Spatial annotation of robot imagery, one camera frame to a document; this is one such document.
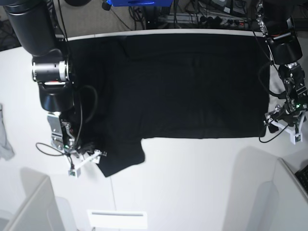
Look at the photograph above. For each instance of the white cable slot plate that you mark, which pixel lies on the white cable slot plate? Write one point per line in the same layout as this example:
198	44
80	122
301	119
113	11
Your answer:
118	219

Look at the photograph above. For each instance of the white partition right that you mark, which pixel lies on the white partition right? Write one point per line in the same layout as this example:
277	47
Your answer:
281	204

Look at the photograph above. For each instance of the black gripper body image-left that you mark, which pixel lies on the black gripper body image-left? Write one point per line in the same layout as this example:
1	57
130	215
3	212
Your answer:
86	148

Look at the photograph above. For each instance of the black robot arm image-left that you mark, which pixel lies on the black robot arm image-left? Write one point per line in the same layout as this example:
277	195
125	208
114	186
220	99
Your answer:
37	28

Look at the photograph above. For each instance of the black keyboard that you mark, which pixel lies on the black keyboard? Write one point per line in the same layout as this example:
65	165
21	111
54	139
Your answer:
302	176

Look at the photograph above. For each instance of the white wrist camera mount image-right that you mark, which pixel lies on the white wrist camera mount image-right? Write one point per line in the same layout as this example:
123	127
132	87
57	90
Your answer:
286	130

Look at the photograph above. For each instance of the black T-shirt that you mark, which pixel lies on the black T-shirt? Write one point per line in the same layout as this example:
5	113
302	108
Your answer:
198	86

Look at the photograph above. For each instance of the grey cloth at table edge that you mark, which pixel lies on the grey cloth at table edge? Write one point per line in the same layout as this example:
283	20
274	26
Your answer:
6	150

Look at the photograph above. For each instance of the blue box with oval logo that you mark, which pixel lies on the blue box with oval logo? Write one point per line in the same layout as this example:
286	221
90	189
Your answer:
122	3

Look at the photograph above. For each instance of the white partition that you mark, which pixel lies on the white partition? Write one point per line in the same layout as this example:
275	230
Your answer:
28	203
281	204

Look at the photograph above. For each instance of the white partition left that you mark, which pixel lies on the white partition left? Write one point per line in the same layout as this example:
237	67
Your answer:
28	203

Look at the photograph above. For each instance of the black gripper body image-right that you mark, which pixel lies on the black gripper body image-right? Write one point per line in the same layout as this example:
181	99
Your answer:
292	118

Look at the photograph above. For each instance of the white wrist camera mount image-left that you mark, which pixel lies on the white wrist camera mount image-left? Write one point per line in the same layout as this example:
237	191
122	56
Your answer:
74	170

